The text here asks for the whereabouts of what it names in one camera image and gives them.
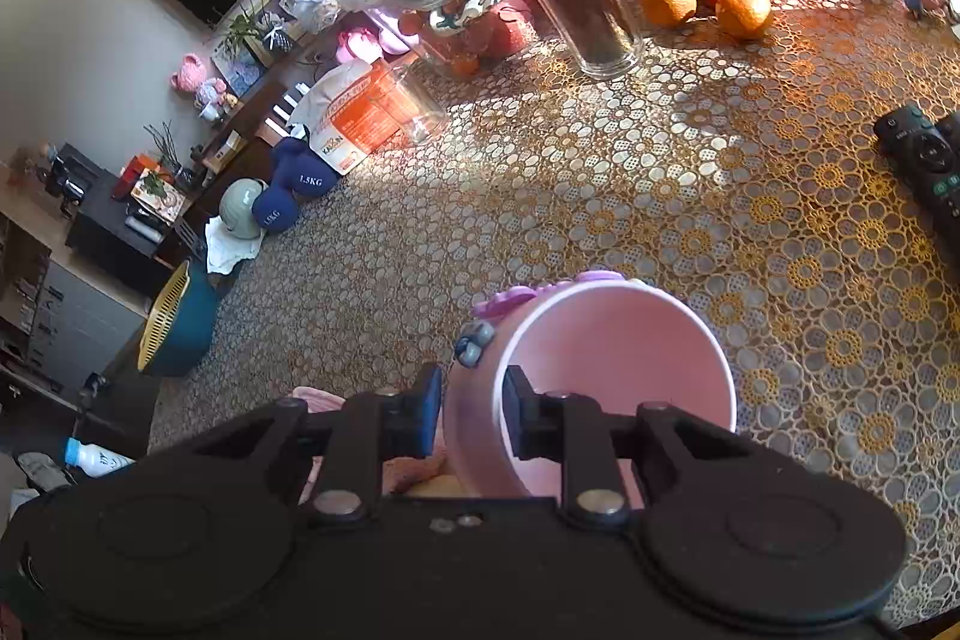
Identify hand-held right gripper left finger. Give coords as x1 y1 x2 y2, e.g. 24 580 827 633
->
196 362 443 525

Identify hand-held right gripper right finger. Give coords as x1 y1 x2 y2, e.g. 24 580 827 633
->
501 365 758 527

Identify pink cup with flower decoration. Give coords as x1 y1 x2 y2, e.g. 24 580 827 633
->
442 269 737 513

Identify blue dumbbell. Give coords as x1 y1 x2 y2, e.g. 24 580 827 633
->
270 137 346 202
251 184 301 234

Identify pale green helmet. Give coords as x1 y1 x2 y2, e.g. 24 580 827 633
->
219 178 269 240

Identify teal and yellow basket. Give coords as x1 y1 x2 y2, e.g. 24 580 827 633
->
137 260 220 378

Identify white and orange bag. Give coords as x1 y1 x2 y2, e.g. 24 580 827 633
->
289 59 410 175

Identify empty clear glass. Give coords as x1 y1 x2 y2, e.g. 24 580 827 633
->
386 61 451 145

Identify dark wooden tv cabinet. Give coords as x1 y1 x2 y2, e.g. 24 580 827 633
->
176 21 361 214

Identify white plastic bottle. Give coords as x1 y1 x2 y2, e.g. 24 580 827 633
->
63 437 136 479

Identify black side table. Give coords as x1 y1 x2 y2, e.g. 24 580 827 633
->
64 164 188 296

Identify glass fruit jar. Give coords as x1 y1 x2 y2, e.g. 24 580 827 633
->
397 0 537 77

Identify pink knitted doll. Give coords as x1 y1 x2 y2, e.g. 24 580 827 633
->
169 53 209 101

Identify orange tangerine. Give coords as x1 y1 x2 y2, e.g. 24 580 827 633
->
640 0 698 28
715 0 773 40

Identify black remote control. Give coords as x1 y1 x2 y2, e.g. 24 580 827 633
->
932 111 960 155
874 104 960 221

